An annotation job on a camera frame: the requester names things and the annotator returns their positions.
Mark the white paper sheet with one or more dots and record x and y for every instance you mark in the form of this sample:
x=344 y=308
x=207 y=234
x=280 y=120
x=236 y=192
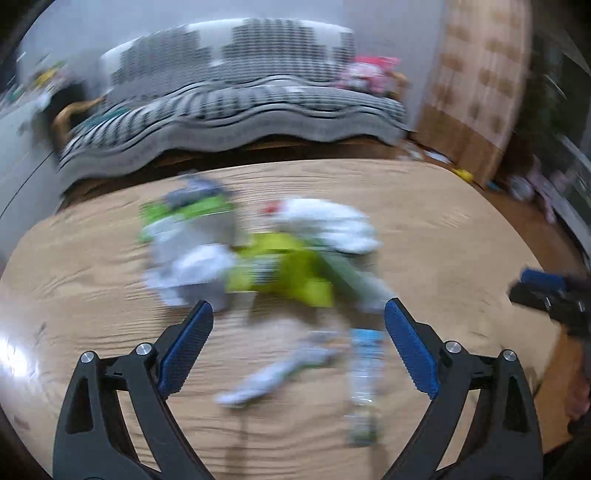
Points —
x=436 y=157

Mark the yellow container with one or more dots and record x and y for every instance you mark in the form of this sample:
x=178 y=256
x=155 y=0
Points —
x=46 y=77

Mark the white cabinet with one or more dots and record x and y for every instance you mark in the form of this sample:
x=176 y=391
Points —
x=18 y=161

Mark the grey green wrapper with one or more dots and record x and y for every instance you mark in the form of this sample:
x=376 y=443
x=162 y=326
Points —
x=360 y=281

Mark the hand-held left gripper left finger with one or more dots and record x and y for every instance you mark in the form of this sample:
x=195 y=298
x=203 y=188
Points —
x=184 y=350

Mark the green snack wrapper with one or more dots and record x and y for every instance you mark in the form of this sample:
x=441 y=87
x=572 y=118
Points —
x=184 y=214

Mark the glass door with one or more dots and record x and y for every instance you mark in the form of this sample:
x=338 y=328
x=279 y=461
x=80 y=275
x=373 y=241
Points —
x=575 y=161

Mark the small red wrapper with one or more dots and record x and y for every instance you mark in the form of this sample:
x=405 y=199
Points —
x=268 y=208

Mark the yellow toy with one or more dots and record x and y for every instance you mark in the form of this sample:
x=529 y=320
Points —
x=464 y=175

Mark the teal packet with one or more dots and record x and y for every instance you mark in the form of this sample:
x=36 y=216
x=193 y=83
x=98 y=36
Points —
x=101 y=117

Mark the white slipper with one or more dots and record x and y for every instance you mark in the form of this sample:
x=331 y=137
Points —
x=411 y=150

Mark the beige patterned curtain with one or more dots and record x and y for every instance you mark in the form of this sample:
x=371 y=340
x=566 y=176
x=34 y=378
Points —
x=475 y=83

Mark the wooden frame sofa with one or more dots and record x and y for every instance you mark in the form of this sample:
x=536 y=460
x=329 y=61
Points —
x=69 y=113

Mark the long blue white wrapper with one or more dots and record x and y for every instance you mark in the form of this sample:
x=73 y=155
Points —
x=367 y=378

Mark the yellow green wrapper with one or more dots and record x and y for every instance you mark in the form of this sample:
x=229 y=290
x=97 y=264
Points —
x=277 y=267

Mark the pink plush pillow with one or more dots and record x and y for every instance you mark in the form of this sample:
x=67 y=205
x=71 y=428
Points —
x=367 y=74

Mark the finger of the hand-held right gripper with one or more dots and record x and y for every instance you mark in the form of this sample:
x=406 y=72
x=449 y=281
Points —
x=542 y=278
x=554 y=304

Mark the silver blue wrapper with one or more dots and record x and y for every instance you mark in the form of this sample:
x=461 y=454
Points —
x=189 y=272

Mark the white tissue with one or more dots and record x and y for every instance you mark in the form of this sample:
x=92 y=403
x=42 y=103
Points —
x=332 y=224

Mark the green houseplant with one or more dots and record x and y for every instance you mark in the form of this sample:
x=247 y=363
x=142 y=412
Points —
x=551 y=78

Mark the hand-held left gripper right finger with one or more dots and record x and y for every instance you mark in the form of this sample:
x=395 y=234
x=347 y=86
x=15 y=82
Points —
x=411 y=350

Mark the pink toy frame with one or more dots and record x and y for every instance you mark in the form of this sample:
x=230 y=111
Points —
x=540 y=184

